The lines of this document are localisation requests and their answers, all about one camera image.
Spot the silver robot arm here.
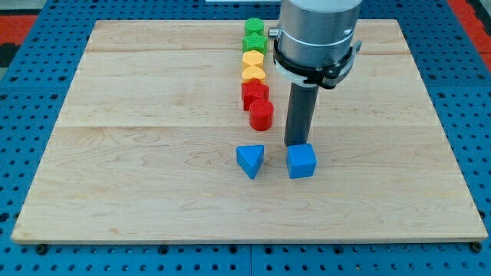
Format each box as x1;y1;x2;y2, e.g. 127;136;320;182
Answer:
269;0;361;89

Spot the blue cube block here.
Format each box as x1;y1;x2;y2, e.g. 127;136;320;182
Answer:
286;143;317;179

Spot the blue triangle block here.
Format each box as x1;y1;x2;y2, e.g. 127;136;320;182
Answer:
236;145;265;179

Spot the red cylinder block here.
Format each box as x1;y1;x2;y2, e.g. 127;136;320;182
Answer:
249;99;274;131

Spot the red star block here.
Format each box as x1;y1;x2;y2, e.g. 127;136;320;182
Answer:
241;79;270;110

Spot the yellow heart block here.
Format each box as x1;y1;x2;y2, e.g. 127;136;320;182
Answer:
241;66;266;84

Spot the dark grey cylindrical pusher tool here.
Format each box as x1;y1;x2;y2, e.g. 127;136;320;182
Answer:
284;83;319;146

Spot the yellow hexagon block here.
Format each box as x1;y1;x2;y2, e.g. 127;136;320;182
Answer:
242;50;265;70

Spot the light wooden board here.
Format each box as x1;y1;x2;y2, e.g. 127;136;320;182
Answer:
12;19;488;245

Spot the green star block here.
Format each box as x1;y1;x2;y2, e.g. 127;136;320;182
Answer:
242;33;269;54

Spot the green cylinder block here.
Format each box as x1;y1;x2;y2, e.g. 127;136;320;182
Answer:
244;18;265;36

